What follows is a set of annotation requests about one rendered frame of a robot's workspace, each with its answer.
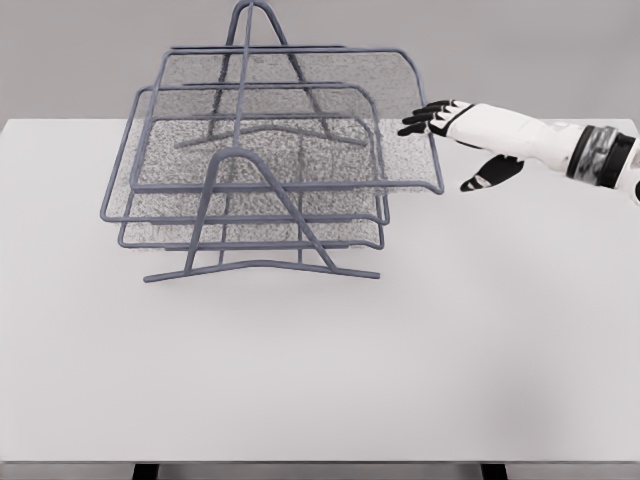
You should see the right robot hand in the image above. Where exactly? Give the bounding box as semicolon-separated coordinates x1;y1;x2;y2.
397;99;534;194

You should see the grey wire rack frame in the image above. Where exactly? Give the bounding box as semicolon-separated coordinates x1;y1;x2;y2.
142;0;384;286

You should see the grey mesh tray, smallest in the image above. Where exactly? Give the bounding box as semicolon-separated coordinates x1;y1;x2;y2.
116;113;388;251

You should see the grey mesh tray, medium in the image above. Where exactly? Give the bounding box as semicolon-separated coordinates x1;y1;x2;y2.
99;83;392;225

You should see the grey mesh tray, widest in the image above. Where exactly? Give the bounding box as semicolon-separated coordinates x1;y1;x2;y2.
128;44;447;198

